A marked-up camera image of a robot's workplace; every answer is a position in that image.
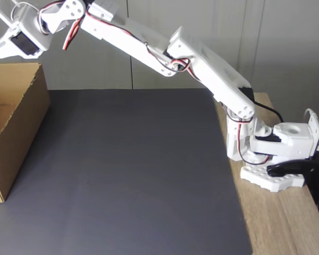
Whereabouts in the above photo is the brown cardboard box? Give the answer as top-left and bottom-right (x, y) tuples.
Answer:
(0, 62), (52, 204)

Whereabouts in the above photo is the black table mat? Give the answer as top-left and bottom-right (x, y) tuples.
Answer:
(0, 89), (254, 255)

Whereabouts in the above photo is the black table clamp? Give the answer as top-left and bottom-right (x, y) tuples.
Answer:
(266, 161), (319, 206)

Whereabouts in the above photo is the black camera cable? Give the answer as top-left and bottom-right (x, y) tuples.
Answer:
(253, 101), (284, 124)

